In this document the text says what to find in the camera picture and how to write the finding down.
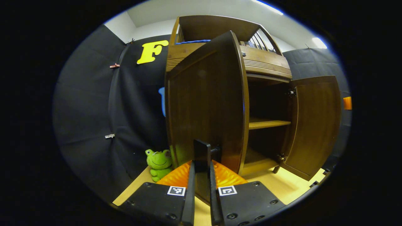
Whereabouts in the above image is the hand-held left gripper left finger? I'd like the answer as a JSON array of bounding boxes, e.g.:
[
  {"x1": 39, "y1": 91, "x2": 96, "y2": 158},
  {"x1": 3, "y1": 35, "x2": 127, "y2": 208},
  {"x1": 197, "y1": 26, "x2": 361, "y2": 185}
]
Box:
[{"x1": 119, "y1": 160, "x2": 196, "y2": 226}]

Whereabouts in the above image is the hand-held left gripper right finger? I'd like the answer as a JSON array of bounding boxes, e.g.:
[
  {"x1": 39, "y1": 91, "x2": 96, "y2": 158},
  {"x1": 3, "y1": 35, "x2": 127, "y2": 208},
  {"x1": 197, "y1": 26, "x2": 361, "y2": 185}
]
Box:
[{"x1": 209, "y1": 160, "x2": 286, "y2": 226}]

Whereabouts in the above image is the wooden shoe cabinet door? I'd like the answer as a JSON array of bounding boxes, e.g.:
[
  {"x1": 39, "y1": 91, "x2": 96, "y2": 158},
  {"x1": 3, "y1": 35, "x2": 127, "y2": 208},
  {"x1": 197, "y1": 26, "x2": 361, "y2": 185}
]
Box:
[
  {"x1": 276, "y1": 75, "x2": 342, "y2": 181},
  {"x1": 165, "y1": 30, "x2": 250, "y2": 206}
]

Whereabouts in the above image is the black door handle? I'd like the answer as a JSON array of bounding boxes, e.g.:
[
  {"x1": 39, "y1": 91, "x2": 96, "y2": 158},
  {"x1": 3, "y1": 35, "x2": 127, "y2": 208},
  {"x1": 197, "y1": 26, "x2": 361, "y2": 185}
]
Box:
[{"x1": 193, "y1": 139, "x2": 222, "y2": 172}]

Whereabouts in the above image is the wooden double-door shoe cabinet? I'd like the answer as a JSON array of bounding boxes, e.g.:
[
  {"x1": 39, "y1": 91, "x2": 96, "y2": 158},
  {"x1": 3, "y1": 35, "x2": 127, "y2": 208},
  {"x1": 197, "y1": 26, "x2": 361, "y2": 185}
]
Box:
[{"x1": 165, "y1": 15, "x2": 342, "y2": 206}]

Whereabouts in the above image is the wooden cabinet inner shelf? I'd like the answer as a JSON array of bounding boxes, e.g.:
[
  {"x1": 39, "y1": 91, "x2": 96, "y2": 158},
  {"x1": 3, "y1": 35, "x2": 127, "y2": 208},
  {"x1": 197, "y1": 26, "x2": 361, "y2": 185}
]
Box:
[{"x1": 249, "y1": 117, "x2": 291, "y2": 130}]

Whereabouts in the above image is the wooden cabinet drawer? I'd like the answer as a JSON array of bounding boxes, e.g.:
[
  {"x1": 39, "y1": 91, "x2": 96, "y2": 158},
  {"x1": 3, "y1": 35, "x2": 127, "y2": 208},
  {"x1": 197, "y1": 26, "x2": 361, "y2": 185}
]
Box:
[{"x1": 166, "y1": 42, "x2": 292, "y2": 79}]

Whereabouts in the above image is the green frog plush toy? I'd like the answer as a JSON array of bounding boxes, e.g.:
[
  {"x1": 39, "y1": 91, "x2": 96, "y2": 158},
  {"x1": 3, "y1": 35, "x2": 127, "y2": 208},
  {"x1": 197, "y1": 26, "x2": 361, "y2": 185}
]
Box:
[{"x1": 145, "y1": 149, "x2": 173, "y2": 182}]

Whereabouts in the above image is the blue cloth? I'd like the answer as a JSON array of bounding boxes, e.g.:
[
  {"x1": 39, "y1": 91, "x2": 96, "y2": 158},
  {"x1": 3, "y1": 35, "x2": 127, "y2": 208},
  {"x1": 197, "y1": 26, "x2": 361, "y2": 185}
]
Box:
[{"x1": 175, "y1": 39, "x2": 211, "y2": 45}]

